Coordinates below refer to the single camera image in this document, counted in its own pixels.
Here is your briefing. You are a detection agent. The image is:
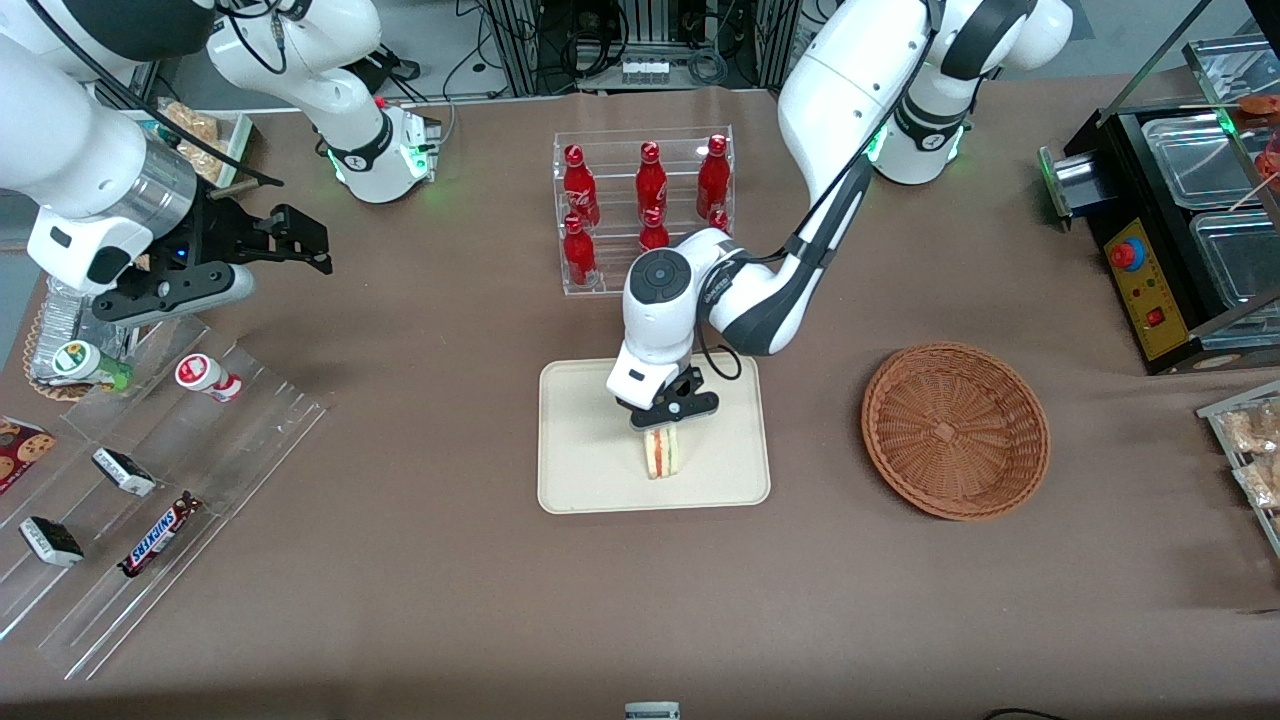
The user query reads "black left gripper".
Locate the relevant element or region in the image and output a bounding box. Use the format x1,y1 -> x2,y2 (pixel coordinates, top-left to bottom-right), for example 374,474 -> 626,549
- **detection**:
613,366 -> 706,439

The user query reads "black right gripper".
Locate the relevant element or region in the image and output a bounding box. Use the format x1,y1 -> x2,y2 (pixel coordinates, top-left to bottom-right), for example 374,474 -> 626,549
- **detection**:
178,195 -> 335,276

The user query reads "triangular sandwich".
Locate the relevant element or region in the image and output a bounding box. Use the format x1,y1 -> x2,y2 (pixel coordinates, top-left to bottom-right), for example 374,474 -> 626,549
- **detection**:
644,425 -> 684,481

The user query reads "cream plastic tray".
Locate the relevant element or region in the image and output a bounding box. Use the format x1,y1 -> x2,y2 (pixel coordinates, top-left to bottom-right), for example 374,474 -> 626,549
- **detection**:
537,351 -> 772,515

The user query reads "white tray of bread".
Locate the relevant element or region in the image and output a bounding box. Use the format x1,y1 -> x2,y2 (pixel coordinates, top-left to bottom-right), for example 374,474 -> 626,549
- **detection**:
130,98 -> 256,193

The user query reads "brown wicker basket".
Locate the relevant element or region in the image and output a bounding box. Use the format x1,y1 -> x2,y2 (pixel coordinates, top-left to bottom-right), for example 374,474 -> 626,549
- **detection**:
861,342 -> 1051,521

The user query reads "small flat wicker basket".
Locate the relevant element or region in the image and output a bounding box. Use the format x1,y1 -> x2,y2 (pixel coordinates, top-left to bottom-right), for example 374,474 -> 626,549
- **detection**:
22,295 -> 131,403

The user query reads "grey tray of snack packs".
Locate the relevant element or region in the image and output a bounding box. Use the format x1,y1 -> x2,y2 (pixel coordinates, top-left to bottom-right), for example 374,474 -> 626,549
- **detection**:
1196,379 -> 1280,558

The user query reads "clear acrylic bottle rack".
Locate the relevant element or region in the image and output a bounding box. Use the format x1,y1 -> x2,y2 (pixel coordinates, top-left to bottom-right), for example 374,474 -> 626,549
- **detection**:
552,125 -> 736,297

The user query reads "red capped yogurt bottle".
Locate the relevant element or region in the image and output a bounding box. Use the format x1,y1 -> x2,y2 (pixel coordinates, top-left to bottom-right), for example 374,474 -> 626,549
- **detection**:
175,353 -> 244,404

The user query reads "clear acrylic stepped shelf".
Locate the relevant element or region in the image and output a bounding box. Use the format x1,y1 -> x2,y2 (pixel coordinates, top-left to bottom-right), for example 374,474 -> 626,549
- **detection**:
0,315 -> 331,682

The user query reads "clear plastic water bottle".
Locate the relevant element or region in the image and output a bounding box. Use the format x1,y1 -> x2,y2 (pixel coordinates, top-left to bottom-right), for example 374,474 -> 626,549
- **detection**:
35,275 -> 136,381

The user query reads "green capped yogurt bottle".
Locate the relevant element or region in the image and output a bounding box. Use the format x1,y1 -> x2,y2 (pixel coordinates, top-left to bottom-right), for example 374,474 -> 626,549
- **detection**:
52,340 -> 134,393

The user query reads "black white snack box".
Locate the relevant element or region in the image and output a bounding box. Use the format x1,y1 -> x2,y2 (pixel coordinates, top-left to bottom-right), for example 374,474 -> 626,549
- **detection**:
92,447 -> 158,498
19,516 -> 86,569

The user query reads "snickers chocolate bar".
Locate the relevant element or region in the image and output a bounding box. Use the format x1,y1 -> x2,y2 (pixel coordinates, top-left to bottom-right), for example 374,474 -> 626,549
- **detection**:
118,491 -> 204,579

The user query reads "chocolate chip cookie pack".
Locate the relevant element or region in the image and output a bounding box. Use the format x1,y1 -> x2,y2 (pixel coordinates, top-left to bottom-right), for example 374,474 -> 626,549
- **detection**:
0,416 -> 57,496

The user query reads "black fryer machine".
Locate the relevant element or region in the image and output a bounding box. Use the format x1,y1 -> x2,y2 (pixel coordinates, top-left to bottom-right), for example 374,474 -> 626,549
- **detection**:
1038,100 -> 1280,377

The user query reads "clear bag of snacks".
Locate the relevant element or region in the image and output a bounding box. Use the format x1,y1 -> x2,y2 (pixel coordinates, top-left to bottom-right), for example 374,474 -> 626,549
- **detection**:
1233,455 -> 1280,511
1222,398 -> 1280,456

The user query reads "steel fryer pan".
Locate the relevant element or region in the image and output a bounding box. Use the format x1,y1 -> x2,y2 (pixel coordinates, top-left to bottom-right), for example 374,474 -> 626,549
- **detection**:
1140,112 -> 1269,213
1188,208 -> 1280,323

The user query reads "grey metal rod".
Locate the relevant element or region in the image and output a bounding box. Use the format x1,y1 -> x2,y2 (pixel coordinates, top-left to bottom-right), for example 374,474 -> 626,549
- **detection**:
1097,0 -> 1216,129

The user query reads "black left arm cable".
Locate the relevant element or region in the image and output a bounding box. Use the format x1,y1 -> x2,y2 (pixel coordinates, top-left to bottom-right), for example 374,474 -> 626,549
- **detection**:
695,0 -> 951,383

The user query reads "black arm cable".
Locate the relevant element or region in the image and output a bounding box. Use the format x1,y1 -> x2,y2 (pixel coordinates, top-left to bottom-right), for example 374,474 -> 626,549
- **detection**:
25,0 -> 286,189
695,0 -> 951,383

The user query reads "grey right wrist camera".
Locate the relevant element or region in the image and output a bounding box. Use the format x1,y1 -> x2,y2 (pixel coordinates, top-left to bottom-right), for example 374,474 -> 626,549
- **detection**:
92,260 -> 257,328

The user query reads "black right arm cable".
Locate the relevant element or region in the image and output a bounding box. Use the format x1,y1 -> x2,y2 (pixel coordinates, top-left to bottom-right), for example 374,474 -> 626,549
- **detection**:
25,0 -> 286,189

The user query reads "aluminium equipment frame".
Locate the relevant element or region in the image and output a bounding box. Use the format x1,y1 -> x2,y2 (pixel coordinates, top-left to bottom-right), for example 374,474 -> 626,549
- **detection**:
470,0 -> 811,99

